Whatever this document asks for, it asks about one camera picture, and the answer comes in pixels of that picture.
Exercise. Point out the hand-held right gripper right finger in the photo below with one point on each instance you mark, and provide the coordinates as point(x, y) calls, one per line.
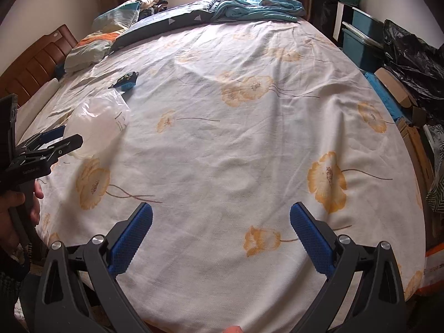
point(312, 242)

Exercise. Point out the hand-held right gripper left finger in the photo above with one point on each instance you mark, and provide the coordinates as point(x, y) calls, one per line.
point(131, 242)

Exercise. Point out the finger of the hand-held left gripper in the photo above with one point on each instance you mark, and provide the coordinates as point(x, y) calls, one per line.
point(48, 135)
point(66, 144)

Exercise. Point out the translucent plastic bag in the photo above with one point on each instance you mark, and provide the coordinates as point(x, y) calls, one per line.
point(100, 121)

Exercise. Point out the person's left hand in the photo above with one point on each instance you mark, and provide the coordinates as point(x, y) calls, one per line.
point(14, 215)

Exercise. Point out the person's right hand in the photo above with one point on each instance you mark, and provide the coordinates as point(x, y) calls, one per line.
point(233, 329)

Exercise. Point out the white foam pillow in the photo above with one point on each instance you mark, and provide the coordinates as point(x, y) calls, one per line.
point(38, 107)

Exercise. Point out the brown wooden headboard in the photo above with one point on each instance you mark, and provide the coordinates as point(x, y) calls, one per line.
point(34, 62)

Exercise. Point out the crumpled foil wrapper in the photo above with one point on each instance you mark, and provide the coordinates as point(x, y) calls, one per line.
point(126, 76)

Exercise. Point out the striped orange grey pillow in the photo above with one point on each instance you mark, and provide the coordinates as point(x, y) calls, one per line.
point(90, 52)

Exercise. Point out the orange white package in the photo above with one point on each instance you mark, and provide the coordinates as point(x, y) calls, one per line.
point(433, 270)

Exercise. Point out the floral white bed sheet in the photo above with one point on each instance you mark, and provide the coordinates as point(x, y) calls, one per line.
point(225, 145)

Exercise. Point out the flattened cardboard boxes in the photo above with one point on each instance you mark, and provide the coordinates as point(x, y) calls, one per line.
point(418, 159)

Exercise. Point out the floral blue cream pillow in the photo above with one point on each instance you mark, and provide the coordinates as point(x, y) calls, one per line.
point(121, 14)

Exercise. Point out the patterned grey cloth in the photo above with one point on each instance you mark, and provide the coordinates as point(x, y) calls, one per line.
point(437, 173)

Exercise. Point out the dark blue quilt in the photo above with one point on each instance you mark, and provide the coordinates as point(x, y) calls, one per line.
point(166, 24)

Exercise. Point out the blue foam mat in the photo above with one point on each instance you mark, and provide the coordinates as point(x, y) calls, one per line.
point(383, 99)

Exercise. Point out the dark clothing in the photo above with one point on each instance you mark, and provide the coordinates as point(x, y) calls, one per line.
point(158, 7)

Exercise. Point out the teal storage box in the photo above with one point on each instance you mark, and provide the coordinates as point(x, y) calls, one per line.
point(357, 50)
point(367, 22)

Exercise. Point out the black plastic bag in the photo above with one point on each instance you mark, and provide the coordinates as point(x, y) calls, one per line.
point(416, 62)

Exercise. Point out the white board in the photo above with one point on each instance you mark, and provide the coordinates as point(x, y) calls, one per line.
point(341, 20)

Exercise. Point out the teal blanket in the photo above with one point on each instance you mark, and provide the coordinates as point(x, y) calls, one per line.
point(260, 7)

